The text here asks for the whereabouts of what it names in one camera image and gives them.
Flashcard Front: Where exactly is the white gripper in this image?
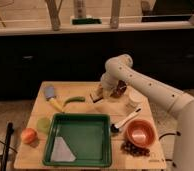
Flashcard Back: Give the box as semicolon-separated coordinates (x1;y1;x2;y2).
100;72;121;99

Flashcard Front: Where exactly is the wooden block eraser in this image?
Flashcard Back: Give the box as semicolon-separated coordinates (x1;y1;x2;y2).
90;85;103;103

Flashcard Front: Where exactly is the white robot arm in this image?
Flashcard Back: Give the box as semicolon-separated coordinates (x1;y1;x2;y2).
100;54;194;171

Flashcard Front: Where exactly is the green plastic tray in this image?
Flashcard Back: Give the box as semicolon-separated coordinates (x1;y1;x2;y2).
42;114;112;167

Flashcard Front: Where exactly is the dark brown bowl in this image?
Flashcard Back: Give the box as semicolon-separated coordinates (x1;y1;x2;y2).
111;80;127;98

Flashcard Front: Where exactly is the white cup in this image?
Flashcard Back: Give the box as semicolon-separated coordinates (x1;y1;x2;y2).
126;90;143;112

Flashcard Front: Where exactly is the green chili pepper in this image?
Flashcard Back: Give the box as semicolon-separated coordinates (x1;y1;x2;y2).
63;96;86;106

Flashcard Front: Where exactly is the black and white spoon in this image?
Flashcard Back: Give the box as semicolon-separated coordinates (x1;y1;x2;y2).
110;108;141;133

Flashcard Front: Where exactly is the orange bowl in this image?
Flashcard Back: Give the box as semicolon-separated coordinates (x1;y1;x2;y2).
125;119;156;148

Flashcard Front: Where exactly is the dark grape bunch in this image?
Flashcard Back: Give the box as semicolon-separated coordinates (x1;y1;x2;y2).
121;141;150;157

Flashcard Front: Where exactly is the green base white bottle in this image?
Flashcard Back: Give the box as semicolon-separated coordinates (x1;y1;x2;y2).
72;0;101;25

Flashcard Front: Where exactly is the green lime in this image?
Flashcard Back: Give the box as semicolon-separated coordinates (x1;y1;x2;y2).
36;117;51;134

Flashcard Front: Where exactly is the white paper scrap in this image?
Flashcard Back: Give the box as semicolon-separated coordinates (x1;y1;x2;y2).
51;137;76;162

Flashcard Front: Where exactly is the red apple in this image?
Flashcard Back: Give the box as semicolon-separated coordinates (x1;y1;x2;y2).
21;128;37;144

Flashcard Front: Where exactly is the black pole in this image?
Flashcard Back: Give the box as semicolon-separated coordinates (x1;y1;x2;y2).
0;122;14;171

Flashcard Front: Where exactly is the yellow handled spatula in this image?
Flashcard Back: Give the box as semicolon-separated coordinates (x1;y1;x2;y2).
44;85;63;112

